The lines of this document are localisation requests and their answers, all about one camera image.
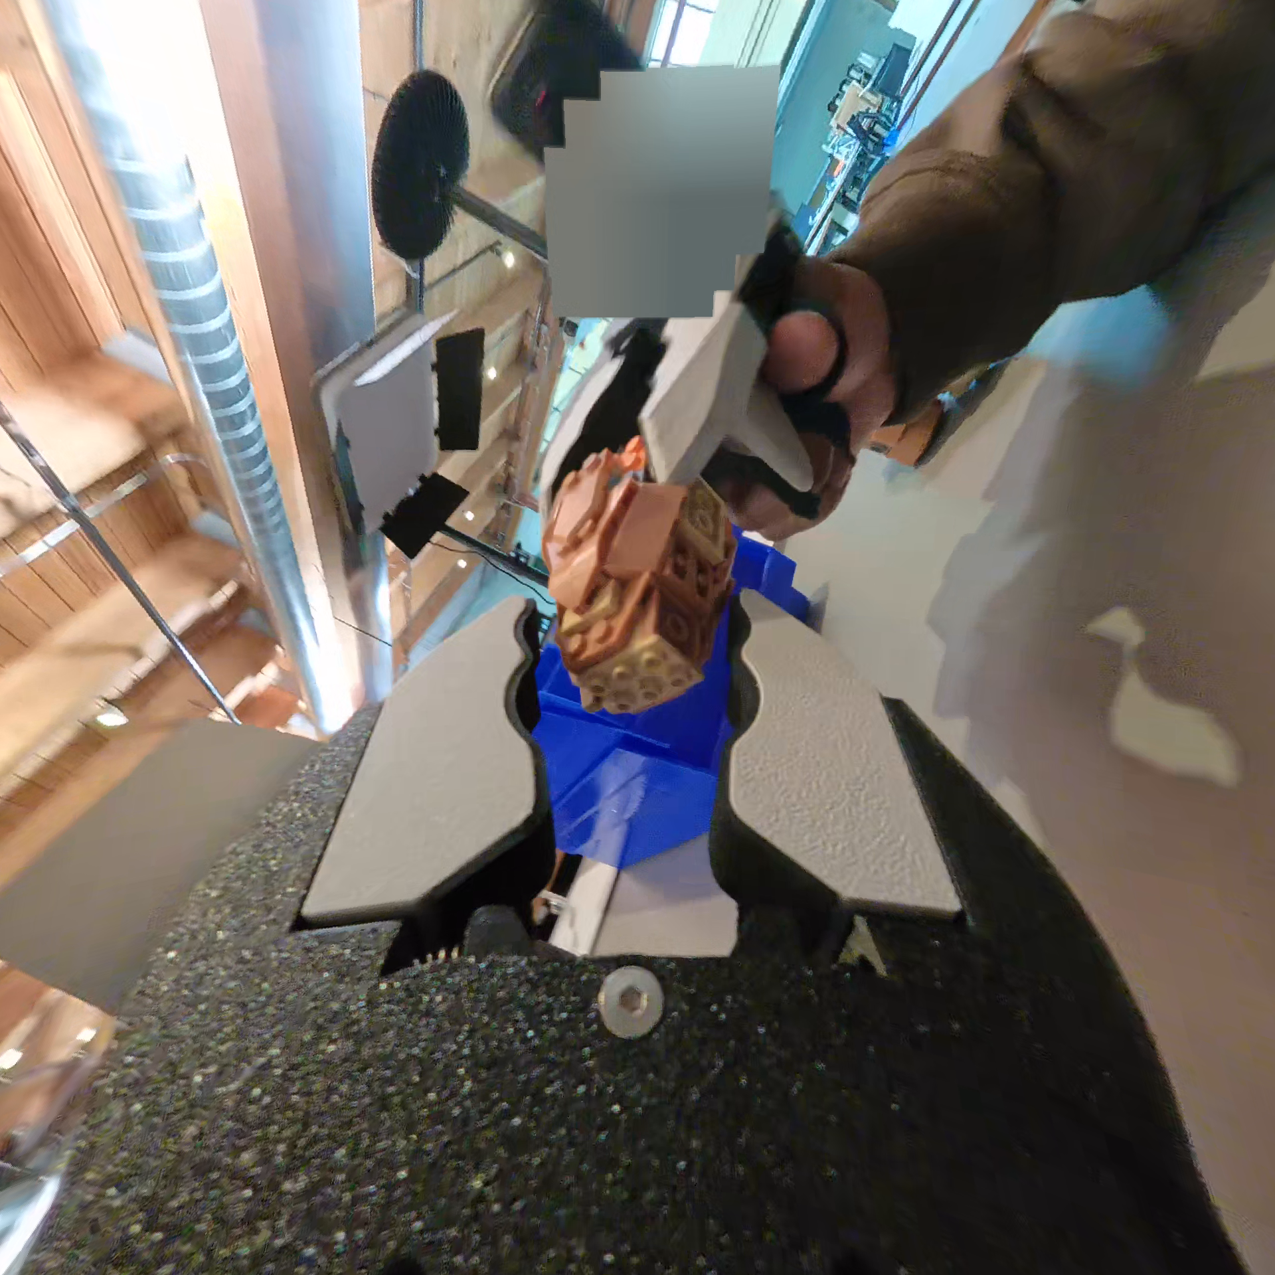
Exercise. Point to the black pole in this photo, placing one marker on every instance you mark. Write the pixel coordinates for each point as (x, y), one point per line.
(422, 170)

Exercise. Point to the black board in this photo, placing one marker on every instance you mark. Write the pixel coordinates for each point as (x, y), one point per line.
(139, 856)

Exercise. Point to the person's right forearm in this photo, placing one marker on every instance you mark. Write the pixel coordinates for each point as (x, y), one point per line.
(1056, 159)

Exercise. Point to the brown toy brick model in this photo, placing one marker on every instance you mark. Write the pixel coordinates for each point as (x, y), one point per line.
(637, 577)

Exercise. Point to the stack of blue plastic bins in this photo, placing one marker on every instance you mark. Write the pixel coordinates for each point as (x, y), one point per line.
(637, 767)

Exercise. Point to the black panel light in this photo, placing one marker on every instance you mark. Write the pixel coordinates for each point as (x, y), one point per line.
(422, 514)
(458, 389)

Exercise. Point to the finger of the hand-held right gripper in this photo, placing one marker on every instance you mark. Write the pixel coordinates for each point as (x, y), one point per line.
(701, 398)

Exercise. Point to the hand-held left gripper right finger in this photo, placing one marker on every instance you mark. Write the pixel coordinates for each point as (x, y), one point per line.
(847, 787)

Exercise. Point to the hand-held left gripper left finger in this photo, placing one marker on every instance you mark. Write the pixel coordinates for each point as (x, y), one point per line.
(418, 796)

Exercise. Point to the person's right hand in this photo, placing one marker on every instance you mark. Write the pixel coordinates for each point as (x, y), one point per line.
(867, 349)

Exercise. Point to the white panel light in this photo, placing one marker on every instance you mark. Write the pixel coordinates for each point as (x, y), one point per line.
(389, 418)

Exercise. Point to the silver spiral pipes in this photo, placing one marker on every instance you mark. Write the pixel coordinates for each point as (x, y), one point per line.
(199, 358)

